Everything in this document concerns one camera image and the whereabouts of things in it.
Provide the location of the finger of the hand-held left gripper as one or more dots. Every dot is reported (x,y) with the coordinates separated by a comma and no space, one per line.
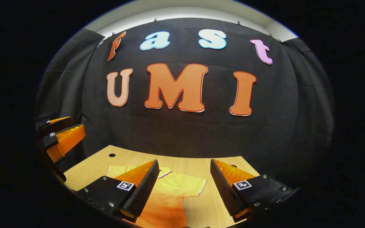
(68,139)
(55,124)

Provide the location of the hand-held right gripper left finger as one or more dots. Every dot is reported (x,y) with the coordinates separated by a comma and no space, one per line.
(144,190)

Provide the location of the orange T-shirt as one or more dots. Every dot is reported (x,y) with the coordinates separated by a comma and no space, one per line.
(176,190)

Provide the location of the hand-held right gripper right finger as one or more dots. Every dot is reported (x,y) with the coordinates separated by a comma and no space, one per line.
(225,190)

